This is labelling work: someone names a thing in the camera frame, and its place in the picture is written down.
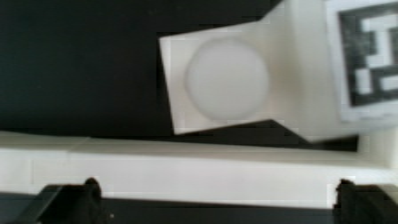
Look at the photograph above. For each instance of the white chair seat part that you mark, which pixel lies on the white chair seat part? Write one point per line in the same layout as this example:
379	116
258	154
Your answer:
301	68

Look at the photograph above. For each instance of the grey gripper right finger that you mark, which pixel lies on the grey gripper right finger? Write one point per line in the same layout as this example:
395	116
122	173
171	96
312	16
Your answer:
367	203

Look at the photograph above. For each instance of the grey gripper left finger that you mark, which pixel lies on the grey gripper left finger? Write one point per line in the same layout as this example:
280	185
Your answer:
67	205

